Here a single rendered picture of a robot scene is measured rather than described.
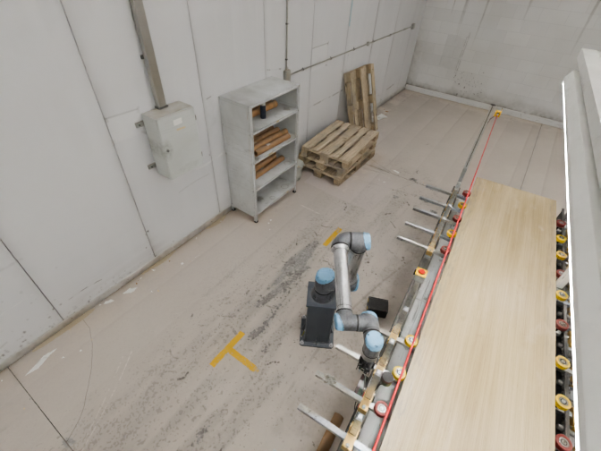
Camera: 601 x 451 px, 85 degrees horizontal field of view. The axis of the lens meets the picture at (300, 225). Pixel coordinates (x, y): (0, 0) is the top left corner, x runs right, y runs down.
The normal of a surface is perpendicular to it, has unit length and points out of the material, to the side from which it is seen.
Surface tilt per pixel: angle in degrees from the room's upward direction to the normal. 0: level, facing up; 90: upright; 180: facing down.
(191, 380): 0
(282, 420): 0
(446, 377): 0
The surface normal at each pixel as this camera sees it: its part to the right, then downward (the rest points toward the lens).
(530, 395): 0.04, -0.75
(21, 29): 0.82, 0.41
